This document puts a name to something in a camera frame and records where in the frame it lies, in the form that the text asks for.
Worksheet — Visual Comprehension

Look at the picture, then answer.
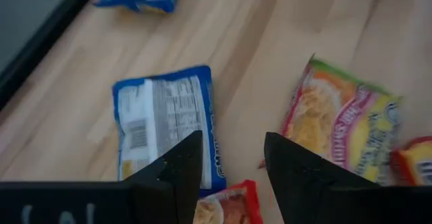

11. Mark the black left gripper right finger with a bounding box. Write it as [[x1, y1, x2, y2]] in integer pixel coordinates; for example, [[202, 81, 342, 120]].
[[264, 132, 432, 224]]

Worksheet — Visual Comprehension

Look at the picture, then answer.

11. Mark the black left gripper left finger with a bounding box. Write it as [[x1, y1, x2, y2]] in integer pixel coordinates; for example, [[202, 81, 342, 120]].
[[0, 130, 205, 224]]

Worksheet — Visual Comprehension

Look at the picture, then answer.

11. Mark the red Maruchan noodle packet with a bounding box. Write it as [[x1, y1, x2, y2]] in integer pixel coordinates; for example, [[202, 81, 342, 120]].
[[192, 179, 264, 224]]

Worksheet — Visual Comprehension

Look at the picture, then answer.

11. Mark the green-edged Maruchan noodle packet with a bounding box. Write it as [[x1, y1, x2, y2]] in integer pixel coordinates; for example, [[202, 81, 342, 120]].
[[258, 53, 403, 187]]

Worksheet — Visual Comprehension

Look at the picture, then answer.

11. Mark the yellow noodle packet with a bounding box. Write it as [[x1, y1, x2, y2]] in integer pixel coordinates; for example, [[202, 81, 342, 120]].
[[389, 136, 432, 187]]

